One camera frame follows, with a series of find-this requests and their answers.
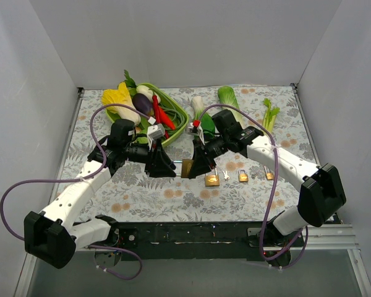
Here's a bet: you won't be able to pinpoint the large brass padlock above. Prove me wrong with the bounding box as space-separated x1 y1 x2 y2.
173 159 194 178

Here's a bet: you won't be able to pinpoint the brass padlock long shackle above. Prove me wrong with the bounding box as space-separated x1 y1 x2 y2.
205 168 220 187

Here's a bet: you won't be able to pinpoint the small brass padlock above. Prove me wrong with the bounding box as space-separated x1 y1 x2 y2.
238 169 249 183

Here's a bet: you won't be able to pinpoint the tiny brass padlock with key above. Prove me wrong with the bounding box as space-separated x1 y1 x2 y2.
264 166 275 180

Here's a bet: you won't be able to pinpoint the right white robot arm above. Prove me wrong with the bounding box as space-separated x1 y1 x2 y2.
183 110 346 246

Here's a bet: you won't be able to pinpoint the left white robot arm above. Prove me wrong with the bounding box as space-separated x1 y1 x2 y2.
23 119 176 269

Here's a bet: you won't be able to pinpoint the small silver key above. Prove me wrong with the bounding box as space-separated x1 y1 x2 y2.
223 171 230 181

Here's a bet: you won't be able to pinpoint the bok choy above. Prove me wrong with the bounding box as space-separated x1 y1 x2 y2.
191 95 216 140

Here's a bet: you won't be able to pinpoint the green plastic basket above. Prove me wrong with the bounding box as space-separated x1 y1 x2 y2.
101 83 189 147

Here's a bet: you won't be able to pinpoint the red chili pepper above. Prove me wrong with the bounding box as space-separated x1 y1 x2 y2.
152 95 176 130

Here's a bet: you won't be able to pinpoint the green long beans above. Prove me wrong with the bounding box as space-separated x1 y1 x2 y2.
148 86 189 132

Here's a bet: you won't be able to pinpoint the purple eggplant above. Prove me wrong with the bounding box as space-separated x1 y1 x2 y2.
132 93 154 116

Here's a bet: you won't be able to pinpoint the floral table mat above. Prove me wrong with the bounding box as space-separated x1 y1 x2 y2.
61 85 317 222

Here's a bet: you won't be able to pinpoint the green napa cabbage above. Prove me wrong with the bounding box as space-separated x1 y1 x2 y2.
217 85 244 127

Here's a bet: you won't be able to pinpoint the yellow napa cabbage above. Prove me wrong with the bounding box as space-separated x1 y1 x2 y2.
101 82 141 126

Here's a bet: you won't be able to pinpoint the white radish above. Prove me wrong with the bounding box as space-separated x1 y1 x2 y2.
136 85 153 97

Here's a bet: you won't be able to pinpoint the celery stalk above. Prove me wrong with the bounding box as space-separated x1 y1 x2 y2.
262 98 280 133

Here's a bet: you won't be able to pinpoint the green leafy herb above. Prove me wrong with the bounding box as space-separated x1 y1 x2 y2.
124 69 137 88

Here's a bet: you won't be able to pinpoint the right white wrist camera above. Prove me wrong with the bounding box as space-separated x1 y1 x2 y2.
186 120 205 144

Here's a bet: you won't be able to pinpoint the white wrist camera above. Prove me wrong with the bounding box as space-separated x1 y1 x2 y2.
147 117 166 146
186 120 205 144

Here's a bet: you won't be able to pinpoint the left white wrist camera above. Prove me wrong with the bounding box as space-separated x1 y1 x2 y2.
147 117 166 146

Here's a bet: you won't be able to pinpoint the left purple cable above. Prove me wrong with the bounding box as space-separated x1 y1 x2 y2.
0 103 157 280

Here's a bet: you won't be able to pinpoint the purple cable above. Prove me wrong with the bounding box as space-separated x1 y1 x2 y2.
0 103 157 280
196 103 310 269

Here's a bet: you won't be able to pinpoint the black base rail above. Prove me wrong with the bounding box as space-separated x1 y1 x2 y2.
83 221 307 260

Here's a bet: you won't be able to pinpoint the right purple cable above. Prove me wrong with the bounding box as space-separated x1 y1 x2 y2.
196 103 310 269

